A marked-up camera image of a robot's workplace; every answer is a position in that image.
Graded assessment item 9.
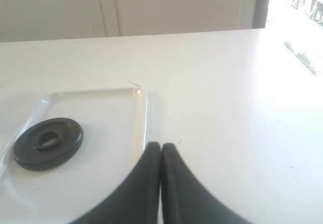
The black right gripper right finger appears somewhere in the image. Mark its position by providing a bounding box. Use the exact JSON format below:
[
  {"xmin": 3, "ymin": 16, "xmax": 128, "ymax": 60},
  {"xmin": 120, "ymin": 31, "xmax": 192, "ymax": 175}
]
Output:
[{"xmin": 161, "ymin": 143, "xmax": 249, "ymax": 223}]

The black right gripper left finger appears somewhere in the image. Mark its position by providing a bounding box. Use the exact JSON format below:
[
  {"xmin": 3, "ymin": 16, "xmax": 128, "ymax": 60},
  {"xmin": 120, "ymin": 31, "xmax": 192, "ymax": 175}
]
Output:
[{"xmin": 73, "ymin": 142, "xmax": 161, "ymax": 223}]

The black rubber ring disc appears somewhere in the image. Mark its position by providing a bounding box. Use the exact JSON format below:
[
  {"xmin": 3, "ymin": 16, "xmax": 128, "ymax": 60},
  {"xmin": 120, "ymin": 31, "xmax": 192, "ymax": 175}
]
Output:
[{"xmin": 13, "ymin": 118, "xmax": 84, "ymax": 171}]

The white plastic tray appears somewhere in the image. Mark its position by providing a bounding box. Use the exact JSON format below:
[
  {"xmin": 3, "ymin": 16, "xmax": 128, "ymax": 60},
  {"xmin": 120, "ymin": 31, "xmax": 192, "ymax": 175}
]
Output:
[{"xmin": 1, "ymin": 88, "xmax": 147, "ymax": 223}]

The dark window frame post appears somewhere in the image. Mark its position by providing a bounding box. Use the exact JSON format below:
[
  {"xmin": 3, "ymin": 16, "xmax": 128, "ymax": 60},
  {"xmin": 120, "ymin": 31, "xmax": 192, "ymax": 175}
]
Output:
[{"xmin": 252, "ymin": 0, "xmax": 270, "ymax": 29}]

